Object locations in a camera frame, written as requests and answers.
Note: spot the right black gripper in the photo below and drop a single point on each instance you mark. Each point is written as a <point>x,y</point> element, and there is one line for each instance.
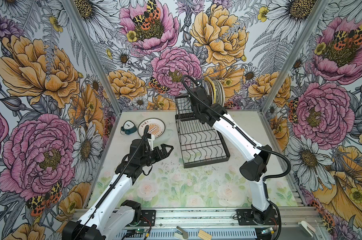
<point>192,107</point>

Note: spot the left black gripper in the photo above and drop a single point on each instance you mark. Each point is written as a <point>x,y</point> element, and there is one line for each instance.
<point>159,154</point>

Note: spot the white floral plate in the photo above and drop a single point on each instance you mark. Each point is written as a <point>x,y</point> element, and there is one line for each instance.
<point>222,94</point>

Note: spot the orange sunburst plate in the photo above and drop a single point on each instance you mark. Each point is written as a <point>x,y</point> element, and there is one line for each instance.
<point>156,127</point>

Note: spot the yellow woven square plate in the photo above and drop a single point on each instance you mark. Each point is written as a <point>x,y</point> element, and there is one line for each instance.
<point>211,87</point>

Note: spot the black wire dish rack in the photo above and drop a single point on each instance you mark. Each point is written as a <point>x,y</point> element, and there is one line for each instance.
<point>200,144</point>

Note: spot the blue white striped plate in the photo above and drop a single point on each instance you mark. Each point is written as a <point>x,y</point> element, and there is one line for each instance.
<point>203,84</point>

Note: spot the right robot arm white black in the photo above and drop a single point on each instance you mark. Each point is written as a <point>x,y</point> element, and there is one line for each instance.
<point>255,157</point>

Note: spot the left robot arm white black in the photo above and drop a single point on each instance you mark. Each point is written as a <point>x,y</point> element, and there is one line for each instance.
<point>109,216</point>

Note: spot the small teal cup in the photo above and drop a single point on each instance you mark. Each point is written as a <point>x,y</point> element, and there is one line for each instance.
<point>128,128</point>

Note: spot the grey clip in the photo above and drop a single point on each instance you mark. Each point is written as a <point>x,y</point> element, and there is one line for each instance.
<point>180,234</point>

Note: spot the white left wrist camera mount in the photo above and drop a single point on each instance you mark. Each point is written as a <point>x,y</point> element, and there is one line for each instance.
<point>150,140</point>

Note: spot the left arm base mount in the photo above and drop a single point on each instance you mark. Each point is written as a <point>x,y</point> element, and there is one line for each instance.
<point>147,219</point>

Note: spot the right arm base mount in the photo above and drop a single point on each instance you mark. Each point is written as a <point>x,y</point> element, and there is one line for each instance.
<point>249,217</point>

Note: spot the aluminium front rail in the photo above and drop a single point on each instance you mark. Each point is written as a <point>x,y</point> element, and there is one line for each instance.
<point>209,218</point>

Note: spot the white handle object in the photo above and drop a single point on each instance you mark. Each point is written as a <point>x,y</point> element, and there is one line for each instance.
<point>307,228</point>

